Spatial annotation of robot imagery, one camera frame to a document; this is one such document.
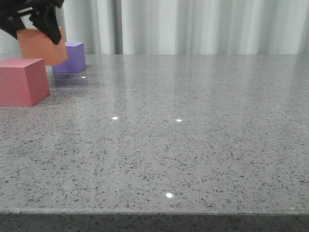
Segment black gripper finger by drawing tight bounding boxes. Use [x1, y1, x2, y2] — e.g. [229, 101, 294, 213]
[29, 5, 62, 44]
[0, 15, 26, 39]

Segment purple foam cube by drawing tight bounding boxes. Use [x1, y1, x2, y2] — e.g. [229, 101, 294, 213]
[52, 43, 86, 73]

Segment orange foam cube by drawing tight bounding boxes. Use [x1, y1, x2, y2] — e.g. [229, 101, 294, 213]
[17, 27, 68, 66]

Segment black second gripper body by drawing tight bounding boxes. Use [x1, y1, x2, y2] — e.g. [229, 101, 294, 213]
[0, 0, 64, 16]

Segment pale green curtain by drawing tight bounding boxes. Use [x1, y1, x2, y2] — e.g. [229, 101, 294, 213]
[0, 0, 309, 55]

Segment red foam cube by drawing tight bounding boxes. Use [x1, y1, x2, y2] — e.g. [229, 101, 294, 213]
[0, 58, 50, 106]

